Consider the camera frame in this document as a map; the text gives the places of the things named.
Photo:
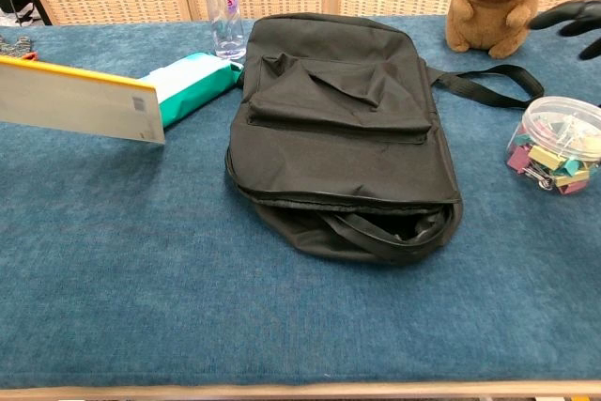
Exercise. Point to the clear plastic water bottle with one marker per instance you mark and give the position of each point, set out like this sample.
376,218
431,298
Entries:
225,20

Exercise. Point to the green wet wipes pack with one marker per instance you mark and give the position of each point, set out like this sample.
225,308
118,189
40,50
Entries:
197,86

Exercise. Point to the clear jar of binder clips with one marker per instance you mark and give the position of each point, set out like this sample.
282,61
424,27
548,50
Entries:
554,147

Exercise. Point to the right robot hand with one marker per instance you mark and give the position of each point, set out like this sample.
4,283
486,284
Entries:
573,13

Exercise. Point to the black fabric bag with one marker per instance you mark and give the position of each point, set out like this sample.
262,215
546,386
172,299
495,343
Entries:
338,152

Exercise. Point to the blue table cloth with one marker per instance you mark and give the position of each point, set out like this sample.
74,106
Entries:
188,302

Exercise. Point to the yellow and white book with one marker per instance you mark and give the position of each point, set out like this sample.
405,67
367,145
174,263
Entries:
75,96

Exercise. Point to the grey work glove orange cuff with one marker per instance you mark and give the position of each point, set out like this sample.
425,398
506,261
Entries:
16,45

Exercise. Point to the brown capybara plush toy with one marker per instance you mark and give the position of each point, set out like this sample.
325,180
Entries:
493,20

